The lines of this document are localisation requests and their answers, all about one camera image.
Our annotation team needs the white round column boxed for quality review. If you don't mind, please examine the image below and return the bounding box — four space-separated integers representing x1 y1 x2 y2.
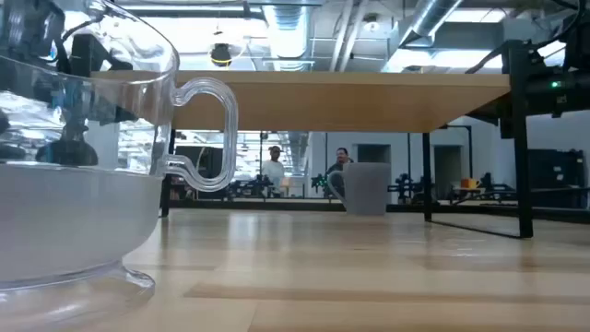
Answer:
85 119 122 171

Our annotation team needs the large clear glass cup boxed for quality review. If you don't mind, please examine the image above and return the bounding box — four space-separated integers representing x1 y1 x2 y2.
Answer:
0 0 240 332

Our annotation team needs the black computer monitor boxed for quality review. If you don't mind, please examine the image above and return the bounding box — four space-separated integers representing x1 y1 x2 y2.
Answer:
174 145 225 182

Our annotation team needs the person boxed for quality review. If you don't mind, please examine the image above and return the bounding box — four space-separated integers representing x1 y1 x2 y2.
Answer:
261 145 288 197
325 147 355 186

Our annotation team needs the black storage cabinet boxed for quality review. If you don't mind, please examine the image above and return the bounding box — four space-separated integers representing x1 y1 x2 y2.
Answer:
527 148 587 209

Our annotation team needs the black table edge rail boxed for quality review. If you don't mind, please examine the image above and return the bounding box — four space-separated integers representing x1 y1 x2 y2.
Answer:
168 197 590 225

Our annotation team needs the grey plastic cup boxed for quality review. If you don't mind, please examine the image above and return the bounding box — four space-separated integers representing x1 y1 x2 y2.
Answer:
326 161 393 217

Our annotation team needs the black ceiling dome camera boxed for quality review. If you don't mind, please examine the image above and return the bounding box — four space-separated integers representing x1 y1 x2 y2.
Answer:
210 42 233 68

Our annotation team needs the silver ceiling air duct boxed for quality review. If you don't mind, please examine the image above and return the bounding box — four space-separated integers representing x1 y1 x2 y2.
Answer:
398 0 465 48

